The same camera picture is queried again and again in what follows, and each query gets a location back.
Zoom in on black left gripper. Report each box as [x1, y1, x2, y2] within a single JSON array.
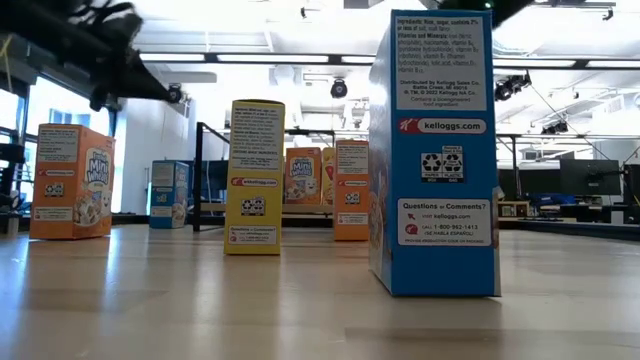
[[64, 0, 172, 113]]

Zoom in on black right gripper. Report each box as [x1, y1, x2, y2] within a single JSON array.
[[438, 0, 536, 29]]

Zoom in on blue Rice Krispies cereal box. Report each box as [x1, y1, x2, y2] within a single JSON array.
[[149, 159, 190, 230], [368, 8, 503, 298]]

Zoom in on yellow Corn Pops cereal box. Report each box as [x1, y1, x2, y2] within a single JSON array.
[[321, 146, 336, 206], [223, 98, 286, 256]]

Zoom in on orange Mini Wheats cereal box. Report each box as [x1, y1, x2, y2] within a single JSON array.
[[284, 146, 323, 206], [28, 123, 116, 241], [333, 139, 370, 242]]

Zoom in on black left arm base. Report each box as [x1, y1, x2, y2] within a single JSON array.
[[0, 143, 27, 236]]

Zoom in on small wooden cubby shelf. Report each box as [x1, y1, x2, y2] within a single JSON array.
[[498, 200, 531, 219]]

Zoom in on large window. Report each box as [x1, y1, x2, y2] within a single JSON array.
[[0, 74, 119, 216]]

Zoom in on black ceiling track spotlights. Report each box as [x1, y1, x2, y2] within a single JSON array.
[[540, 119, 570, 136], [493, 72, 532, 103]]

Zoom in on dark blue partition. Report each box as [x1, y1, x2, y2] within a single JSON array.
[[188, 159, 230, 216]]

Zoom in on black computer monitor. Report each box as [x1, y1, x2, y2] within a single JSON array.
[[559, 158, 622, 197], [497, 167, 561, 197], [623, 163, 640, 206]]

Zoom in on black metal shelf bracket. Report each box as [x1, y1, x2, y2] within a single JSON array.
[[192, 121, 238, 233]]

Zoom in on yellow hanging cord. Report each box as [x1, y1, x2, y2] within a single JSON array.
[[0, 34, 14, 94]]

